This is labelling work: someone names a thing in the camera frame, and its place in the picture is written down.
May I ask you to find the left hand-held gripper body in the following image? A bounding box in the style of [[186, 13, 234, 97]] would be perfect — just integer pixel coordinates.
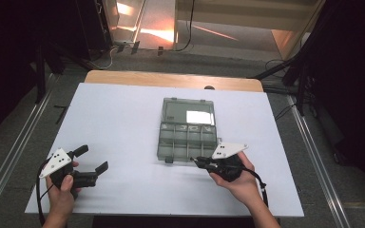
[[39, 147, 100, 192]]

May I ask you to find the reflective metal cabinet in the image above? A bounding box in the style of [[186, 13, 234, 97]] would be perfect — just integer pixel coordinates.
[[103, 0, 178, 50]]

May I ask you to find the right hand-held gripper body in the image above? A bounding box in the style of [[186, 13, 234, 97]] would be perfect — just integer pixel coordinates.
[[202, 142, 249, 183]]

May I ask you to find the hand-held gripper black cable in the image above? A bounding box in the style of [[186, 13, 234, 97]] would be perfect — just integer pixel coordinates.
[[35, 161, 54, 227], [241, 167, 270, 208]]

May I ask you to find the right hand-held gripper black cable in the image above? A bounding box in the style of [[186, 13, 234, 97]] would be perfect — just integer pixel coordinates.
[[241, 167, 270, 208]]

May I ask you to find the black hanging cable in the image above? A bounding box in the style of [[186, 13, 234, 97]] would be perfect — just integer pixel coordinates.
[[174, 0, 196, 52]]

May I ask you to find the metal floor rail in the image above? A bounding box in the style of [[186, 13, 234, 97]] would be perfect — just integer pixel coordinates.
[[0, 74, 57, 217], [285, 94, 352, 228]]

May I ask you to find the person's left hand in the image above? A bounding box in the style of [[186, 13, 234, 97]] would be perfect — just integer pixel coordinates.
[[45, 161, 82, 217]]

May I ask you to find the white floor cable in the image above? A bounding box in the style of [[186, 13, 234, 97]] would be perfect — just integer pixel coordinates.
[[89, 46, 119, 71]]

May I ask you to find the black floor cable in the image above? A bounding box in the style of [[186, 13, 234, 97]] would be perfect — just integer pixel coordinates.
[[264, 58, 299, 122]]

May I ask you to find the wooden table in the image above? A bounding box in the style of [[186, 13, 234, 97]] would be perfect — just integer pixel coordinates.
[[85, 69, 264, 93]]

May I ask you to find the left hand-held gripper black cable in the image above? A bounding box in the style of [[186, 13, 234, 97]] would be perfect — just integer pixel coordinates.
[[35, 161, 54, 227]]

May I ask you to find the person's right hand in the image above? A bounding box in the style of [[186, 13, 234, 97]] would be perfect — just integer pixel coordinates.
[[208, 151, 259, 207]]

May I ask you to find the green transparent organizer box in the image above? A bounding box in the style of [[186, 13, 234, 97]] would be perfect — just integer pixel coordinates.
[[156, 97, 219, 164]]

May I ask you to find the black metal stand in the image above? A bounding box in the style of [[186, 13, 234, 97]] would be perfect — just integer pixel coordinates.
[[248, 0, 319, 118], [33, 39, 93, 105]]

